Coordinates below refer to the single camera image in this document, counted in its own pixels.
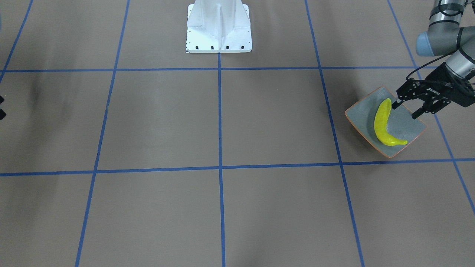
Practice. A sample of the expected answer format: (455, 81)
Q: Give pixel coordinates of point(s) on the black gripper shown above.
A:
(442, 91)

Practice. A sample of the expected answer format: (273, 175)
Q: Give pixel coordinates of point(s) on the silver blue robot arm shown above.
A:
(445, 37)

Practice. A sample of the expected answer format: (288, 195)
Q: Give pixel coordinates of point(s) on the grey square plate orange rim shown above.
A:
(401, 125)

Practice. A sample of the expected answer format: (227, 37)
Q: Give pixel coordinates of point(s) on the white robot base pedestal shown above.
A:
(218, 26)

